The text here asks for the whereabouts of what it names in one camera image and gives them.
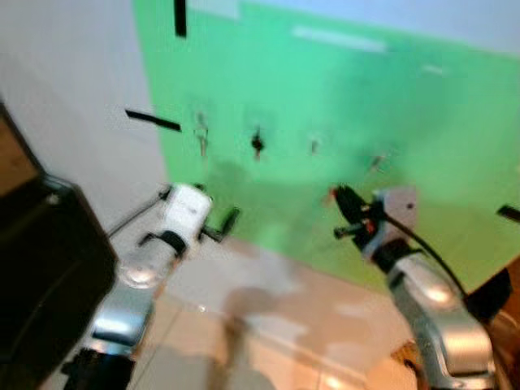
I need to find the silver key bunch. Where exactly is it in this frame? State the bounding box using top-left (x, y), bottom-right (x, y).
top-left (196, 122), bottom-right (210, 157)

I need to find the black key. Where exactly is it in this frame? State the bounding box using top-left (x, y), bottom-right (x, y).
top-left (251, 128), bottom-right (266, 160)

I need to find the black tape strip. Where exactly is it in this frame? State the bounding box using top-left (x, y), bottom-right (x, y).
top-left (174, 0), bottom-right (188, 38)
top-left (125, 109), bottom-right (182, 132)
top-left (496, 205), bottom-right (520, 223)

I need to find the green foam board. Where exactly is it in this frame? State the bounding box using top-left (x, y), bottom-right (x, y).
top-left (132, 0), bottom-right (520, 295)

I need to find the black rounded object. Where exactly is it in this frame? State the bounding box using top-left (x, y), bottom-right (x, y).
top-left (465, 266), bottom-right (514, 323)

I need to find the long white tape strip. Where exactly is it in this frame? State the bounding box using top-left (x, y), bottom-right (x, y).
top-left (292, 25), bottom-right (388, 54)

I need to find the black cabinet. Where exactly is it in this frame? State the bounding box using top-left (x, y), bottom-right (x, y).
top-left (0, 102), bottom-right (116, 390)

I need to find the wide white tape piece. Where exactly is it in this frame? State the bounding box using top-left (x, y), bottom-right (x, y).
top-left (188, 0), bottom-right (241, 20)

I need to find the brown cardboard box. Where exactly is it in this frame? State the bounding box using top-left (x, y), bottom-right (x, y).
top-left (0, 114), bottom-right (41, 197)

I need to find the brown wooden cabinet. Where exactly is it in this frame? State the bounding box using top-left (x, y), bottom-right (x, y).
top-left (470, 256), bottom-right (520, 390)

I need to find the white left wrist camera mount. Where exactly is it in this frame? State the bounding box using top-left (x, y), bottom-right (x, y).
top-left (158, 183), bottom-right (215, 249)

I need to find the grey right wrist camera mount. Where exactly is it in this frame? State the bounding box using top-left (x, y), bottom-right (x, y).
top-left (374, 186), bottom-right (420, 245)

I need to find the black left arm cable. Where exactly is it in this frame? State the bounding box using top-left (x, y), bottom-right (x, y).
top-left (108, 188), bottom-right (170, 238)

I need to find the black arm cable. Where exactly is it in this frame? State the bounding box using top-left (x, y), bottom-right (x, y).
top-left (108, 188), bottom-right (170, 238)
top-left (380, 210), bottom-right (470, 300)

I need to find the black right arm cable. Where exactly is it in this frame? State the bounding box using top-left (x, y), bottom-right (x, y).
top-left (380, 210), bottom-right (470, 300)

